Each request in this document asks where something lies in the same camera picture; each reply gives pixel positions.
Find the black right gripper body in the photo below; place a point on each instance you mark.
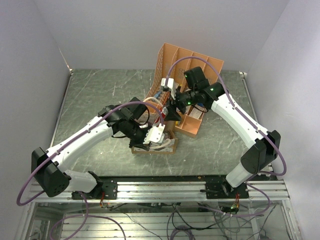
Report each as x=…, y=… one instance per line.
x=186, y=99

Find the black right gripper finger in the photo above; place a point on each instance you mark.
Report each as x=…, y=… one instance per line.
x=171, y=104
x=172, y=115

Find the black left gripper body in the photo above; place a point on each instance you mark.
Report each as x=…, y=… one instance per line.
x=136, y=134

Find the canvas bag with rope handles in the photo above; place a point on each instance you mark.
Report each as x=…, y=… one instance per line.
x=152, y=117

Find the red Coca-Cola can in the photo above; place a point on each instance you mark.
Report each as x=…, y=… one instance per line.
x=164, y=112

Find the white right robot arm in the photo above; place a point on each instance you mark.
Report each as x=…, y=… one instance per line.
x=262, y=144

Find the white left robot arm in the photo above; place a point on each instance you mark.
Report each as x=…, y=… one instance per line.
x=51, y=168

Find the white flat box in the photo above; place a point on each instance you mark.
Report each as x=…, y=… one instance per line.
x=196, y=114

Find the blue glue bottle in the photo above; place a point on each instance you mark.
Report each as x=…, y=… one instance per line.
x=158, y=95

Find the peach plastic desk organizer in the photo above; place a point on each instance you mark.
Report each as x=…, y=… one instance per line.
x=191, y=71

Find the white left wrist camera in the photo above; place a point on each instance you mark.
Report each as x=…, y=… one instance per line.
x=154, y=134

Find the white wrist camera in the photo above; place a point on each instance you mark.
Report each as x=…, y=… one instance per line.
x=154, y=134
x=169, y=85

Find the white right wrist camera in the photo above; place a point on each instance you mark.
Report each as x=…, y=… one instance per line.
x=169, y=85

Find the aluminium mounting rail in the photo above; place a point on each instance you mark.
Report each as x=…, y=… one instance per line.
x=167, y=192

